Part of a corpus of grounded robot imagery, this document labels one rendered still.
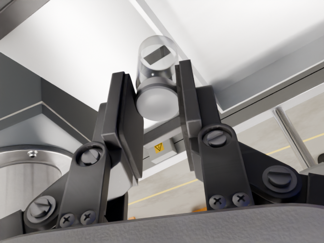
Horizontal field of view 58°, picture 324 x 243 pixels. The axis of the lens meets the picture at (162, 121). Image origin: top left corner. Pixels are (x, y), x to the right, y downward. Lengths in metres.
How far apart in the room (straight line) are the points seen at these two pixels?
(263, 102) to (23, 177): 1.02
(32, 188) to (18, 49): 0.25
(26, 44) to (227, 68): 0.24
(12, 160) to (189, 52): 0.33
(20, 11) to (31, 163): 0.30
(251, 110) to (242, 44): 0.93
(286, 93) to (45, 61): 1.10
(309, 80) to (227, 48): 0.97
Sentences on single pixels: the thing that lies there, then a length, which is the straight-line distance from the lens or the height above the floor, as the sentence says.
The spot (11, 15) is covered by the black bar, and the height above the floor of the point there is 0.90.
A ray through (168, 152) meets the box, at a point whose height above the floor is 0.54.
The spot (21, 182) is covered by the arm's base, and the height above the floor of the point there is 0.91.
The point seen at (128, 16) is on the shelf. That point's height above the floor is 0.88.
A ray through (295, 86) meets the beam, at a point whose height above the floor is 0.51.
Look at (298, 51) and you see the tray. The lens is 0.45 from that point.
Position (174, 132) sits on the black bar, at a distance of 0.46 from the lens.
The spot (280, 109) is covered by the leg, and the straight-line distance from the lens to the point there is 1.30.
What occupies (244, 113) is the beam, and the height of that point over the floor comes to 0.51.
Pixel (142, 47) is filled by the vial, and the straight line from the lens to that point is 0.16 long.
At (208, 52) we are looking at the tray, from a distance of 0.37.
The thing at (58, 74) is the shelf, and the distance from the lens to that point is 0.35.
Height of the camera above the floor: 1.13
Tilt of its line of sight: 32 degrees down
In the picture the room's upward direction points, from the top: 163 degrees clockwise
